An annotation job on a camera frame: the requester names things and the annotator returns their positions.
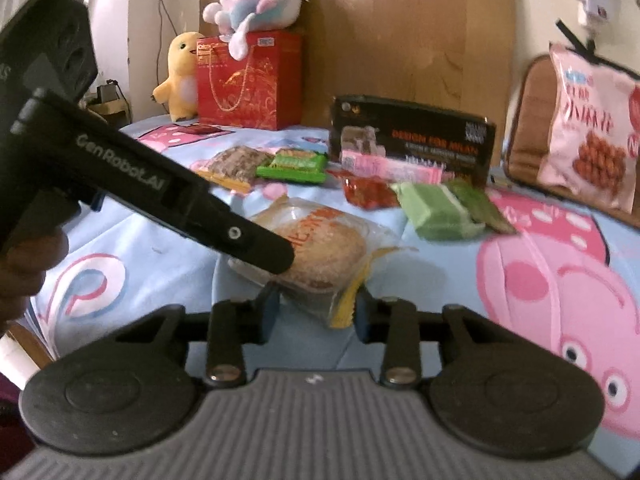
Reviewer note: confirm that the wooden headboard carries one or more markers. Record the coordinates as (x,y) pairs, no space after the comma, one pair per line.
(449,53)

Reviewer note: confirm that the light green snack packet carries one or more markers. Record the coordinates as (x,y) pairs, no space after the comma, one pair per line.
(435,213)

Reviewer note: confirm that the dark green snack packet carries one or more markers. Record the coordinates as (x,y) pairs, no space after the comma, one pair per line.
(480,208)

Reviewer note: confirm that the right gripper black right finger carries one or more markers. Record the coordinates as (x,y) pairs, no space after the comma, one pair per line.
(401,328)

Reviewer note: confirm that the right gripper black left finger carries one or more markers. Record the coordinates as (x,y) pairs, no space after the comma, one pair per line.
(225,329)

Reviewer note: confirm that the black cardboard snack box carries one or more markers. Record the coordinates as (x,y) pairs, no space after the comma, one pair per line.
(459,143)

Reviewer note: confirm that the red snack packet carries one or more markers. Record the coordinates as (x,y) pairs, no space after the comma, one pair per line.
(368,193)

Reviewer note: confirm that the brown leather chair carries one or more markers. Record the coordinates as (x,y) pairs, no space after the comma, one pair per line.
(527,142)

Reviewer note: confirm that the pink long snack bar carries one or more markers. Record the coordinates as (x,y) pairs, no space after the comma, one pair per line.
(388,169)

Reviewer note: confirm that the pink fried twist bag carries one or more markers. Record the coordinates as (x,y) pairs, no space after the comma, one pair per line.
(593,141)

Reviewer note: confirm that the brown nut snack packet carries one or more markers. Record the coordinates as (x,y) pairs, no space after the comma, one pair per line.
(234,169)

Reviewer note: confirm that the red gift bag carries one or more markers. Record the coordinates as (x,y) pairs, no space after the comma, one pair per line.
(263,91)

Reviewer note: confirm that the peppa pig bed sheet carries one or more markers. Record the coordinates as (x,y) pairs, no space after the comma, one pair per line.
(569,280)

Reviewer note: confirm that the operator left hand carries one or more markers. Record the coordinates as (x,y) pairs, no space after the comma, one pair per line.
(23,271)

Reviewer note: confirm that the green cracker packet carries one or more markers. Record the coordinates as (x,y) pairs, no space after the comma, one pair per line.
(299,166)

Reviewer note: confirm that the clear round pastry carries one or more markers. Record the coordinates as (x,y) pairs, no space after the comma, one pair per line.
(334,252)

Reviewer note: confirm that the yellow duck plush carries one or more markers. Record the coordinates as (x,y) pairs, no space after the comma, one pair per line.
(179,91)

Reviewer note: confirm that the pink blue plush toy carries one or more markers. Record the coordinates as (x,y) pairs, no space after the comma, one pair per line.
(235,19)

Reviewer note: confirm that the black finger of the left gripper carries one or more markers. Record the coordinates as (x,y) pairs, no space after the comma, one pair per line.
(87,160)

